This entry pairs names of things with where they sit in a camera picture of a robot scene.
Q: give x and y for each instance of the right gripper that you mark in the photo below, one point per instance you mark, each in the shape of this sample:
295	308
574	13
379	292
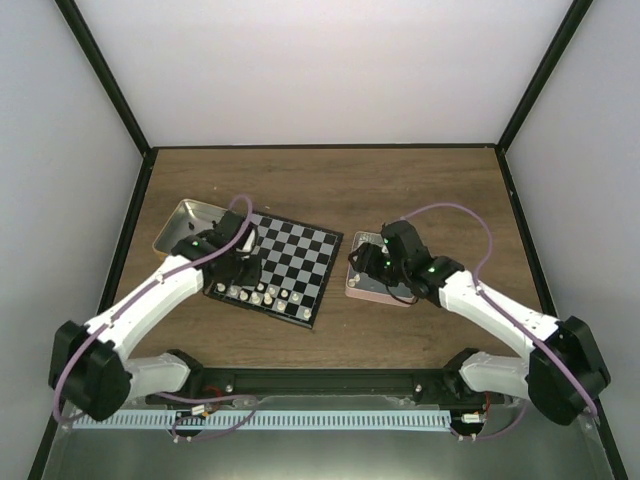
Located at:
367	261

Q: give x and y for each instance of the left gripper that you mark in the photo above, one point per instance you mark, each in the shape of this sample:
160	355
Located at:
254	276

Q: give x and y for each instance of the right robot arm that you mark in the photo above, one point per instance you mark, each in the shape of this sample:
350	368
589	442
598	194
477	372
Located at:
557	364

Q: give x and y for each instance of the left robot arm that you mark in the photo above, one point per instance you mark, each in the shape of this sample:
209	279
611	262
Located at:
91	364

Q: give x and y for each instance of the pink tin tray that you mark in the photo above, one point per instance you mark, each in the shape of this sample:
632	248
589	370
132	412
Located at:
371	290

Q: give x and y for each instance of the black and silver chessboard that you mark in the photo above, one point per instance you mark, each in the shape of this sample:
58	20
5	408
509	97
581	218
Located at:
297	257

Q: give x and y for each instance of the yellow tin tray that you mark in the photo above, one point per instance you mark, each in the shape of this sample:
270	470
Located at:
205	218

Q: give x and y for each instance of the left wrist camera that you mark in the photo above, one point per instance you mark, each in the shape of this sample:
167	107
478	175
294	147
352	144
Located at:
247	244

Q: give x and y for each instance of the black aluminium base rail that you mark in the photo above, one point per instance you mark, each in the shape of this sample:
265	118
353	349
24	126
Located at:
320	382

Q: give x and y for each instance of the blue slotted cable duct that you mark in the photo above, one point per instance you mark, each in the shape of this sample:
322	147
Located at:
402	420

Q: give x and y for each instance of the left black frame post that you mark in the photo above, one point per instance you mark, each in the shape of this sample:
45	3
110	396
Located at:
89	46

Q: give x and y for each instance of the black frame post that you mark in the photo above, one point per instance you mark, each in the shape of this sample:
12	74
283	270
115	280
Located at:
560	41
89	46

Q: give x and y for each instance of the right black frame post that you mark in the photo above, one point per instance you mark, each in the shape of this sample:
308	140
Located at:
560	41

